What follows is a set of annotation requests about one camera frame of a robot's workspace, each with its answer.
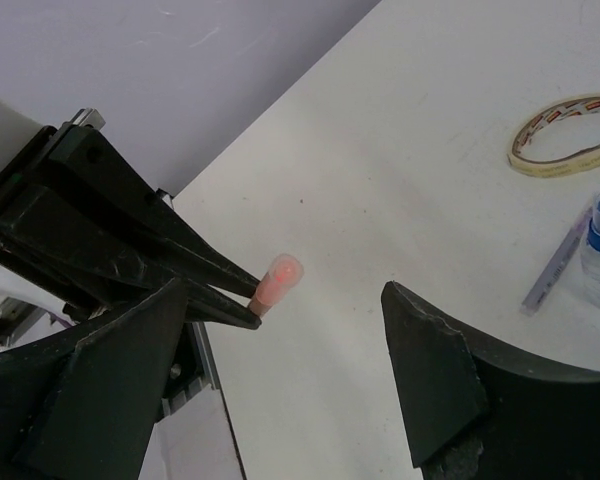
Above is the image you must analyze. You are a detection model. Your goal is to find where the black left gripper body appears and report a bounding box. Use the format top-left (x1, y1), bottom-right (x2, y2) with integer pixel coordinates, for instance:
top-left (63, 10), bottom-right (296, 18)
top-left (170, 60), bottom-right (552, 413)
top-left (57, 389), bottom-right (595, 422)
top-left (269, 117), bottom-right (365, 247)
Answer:
top-left (0, 107), bottom-right (105, 320)

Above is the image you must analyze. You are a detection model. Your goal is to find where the purple clear-capped pen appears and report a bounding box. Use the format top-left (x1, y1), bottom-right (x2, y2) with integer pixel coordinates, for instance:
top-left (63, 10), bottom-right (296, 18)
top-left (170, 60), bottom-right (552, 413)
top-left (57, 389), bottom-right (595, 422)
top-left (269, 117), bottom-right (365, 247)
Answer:
top-left (520, 205), bottom-right (592, 317)

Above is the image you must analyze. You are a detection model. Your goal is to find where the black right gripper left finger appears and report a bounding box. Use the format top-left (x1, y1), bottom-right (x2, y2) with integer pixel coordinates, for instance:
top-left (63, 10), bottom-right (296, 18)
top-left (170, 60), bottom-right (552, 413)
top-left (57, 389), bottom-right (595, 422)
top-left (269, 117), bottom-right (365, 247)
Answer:
top-left (0, 280), bottom-right (186, 479)

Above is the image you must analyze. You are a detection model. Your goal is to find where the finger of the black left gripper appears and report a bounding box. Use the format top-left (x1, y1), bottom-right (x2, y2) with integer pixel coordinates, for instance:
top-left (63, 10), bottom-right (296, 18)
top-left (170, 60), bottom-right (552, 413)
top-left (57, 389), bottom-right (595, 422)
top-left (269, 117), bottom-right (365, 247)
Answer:
top-left (48, 128), bottom-right (258, 296)
top-left (0, 184), bottom-right (264, 331)

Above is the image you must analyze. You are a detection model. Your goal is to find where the beige masking tape roll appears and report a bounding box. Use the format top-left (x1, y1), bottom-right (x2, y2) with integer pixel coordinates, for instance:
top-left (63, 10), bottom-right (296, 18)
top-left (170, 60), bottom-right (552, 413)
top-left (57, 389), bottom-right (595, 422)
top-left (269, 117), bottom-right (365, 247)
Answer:
top-left (506, 93), bottom-right (600, 178)

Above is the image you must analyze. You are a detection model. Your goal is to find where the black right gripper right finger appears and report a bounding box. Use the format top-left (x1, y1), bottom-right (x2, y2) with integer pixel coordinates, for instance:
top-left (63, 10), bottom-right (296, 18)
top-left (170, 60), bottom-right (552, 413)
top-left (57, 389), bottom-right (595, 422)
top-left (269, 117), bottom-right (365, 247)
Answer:
top-left (381, 281), bottom-right (600, 479)

